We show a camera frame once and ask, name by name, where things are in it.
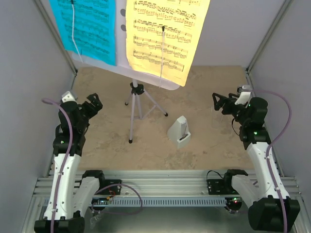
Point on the clear metronome cover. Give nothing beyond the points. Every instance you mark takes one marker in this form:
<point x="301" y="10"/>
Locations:
<point x="216" y="118"/>

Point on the circuit board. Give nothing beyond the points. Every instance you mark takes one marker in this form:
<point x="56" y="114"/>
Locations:
<point x="234" y="201"/>
<point x="102" y="201"/>

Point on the grey slotted cable duct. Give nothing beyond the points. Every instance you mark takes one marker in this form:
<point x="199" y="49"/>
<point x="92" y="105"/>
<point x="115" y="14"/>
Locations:
<point x="166" y="202"/>

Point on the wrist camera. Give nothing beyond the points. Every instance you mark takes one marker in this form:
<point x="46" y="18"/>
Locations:
<point x="68" y="96"/>
<point x="244" y="93"/>

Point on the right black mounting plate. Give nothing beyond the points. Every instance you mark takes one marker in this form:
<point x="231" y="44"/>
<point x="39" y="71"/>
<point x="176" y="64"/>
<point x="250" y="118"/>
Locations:
<point x="218" y="187"/>

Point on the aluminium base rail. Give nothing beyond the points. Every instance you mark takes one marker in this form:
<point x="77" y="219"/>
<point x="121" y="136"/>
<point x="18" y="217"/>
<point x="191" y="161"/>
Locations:
<point x="157" y="183"/>

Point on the right circuit board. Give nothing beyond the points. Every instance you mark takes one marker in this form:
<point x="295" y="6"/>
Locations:
<point x="234" y="201"/>

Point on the blue sheet music page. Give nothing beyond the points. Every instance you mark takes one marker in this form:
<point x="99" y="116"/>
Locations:
<point x="87" y="27"/>

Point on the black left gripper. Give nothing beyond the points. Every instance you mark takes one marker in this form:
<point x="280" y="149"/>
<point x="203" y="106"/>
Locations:
<point x="97" y="104"/>

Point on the black mounting plate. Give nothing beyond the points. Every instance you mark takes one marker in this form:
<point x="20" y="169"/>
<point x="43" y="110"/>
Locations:
<point x="218" y="187"/>
<point x="113" y="190"/>

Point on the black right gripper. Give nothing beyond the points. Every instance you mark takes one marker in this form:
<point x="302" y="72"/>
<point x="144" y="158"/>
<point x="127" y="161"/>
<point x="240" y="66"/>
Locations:
<point x="223" y="100"/>

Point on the clear plastic bag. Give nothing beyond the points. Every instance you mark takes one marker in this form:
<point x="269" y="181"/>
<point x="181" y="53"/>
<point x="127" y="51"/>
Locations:
<point x="97" y="217"/>

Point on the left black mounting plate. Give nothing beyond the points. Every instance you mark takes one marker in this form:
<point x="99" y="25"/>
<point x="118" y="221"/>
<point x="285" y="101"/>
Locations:
<point x="113" y="190"/>

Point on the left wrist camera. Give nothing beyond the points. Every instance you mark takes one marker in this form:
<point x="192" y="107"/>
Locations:
<point x="68" y="96"/>

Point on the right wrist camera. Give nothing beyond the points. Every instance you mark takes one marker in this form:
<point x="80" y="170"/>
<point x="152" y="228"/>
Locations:
<point x="244" y="93"/>

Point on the yellow sheet music page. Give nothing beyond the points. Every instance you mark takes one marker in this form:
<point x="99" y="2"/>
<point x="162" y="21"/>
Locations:
<point x="162" y="36"/>

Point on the white metronome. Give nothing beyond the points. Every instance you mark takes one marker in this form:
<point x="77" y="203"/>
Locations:
<point x="179" y="132"/>

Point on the left circuit board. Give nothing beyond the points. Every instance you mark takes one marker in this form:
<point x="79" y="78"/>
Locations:
<point x="102" y="201"/>

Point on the white music stand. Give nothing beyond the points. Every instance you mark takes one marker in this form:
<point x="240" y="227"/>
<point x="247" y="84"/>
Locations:
<point x="122" y="67"/>

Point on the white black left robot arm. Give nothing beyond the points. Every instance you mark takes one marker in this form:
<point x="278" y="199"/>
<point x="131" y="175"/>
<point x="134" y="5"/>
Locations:
<point x="66" y="208"/>

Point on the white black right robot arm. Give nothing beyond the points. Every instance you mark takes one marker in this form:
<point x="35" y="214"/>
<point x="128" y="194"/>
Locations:
<point x="270" y="207"/>

